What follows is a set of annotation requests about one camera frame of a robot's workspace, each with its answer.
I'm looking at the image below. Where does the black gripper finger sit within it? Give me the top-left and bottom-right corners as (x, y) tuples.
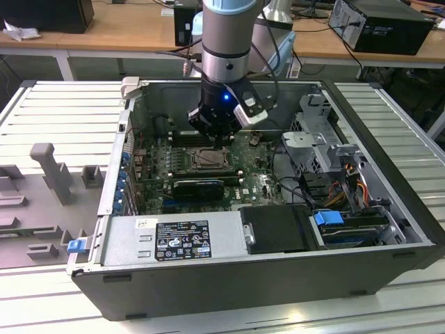
(220, 119), (243, 150)
(187, 107), (221, 150)

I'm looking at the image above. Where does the metal socket cover frame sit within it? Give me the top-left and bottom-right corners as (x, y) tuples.
(192, 148), (231, 171)

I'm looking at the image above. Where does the silver square CPU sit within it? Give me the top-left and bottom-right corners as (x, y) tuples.
(200, 152), (223, 167)

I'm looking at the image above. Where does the black RAM slot row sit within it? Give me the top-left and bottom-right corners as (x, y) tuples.
(166, 168), (244, 185)
(169, 130), (213, 148)

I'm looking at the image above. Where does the CPU socket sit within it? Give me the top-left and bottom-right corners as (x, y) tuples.
(189, 145), (234, 173)

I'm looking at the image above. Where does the black cylindrical board component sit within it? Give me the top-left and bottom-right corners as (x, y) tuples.
(154, 116), (170, 136)

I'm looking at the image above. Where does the green motherboard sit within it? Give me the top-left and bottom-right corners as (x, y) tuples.
(133, 131), (289, 215)

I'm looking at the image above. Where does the black graphics card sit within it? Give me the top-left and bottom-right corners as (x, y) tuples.
(172, 179), (226, 202)

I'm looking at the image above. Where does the grey case corner latch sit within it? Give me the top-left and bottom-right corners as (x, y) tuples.
(120, 77), (140, 104)

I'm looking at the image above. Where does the silver metal drive cage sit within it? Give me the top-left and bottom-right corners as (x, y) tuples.
(281, 92), (369, 175)

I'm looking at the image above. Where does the pale blue teach pendant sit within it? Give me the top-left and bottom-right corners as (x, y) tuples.
(250, 29), (297, 79)

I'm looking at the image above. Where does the small black computer tower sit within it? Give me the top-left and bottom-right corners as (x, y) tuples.
(173, 0), (204, 48)

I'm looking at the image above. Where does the hard disk in blue carrier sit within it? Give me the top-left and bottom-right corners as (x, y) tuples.
(311, 209), (387, 250)

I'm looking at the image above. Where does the black monitor stand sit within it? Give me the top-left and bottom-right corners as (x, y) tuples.
(293, 0), (331, 20)

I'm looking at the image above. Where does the grey power supply with label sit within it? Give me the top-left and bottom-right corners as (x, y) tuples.
(100, 212), (246, 267)

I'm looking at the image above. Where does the open black PC case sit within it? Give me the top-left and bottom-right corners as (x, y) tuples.
(65, 77), (445, 321)

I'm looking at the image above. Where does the large black box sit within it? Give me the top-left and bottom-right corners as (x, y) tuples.
(0, 0), (95, 35)

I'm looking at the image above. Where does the grey parts rack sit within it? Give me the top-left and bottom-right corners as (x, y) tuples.
(0, 142), (107, 269)

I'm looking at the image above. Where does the crumpled white paper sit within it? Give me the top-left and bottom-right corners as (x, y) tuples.
(2, 19), (42, 43)

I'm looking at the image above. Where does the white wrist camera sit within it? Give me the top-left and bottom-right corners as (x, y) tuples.
(233, 102), (269, 128)

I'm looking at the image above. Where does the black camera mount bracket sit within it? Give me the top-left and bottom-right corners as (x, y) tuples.
(224, 81), (265, 112)

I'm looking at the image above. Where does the black camera cable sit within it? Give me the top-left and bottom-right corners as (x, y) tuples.
(255, 17), (281, 114)

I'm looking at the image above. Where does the red yellow wire bundle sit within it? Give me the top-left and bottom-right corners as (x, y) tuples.
(326, 163), (371, 208)

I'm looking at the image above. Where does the black desktop computer with cables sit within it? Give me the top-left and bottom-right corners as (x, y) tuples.
(328, 0), (437, 56)

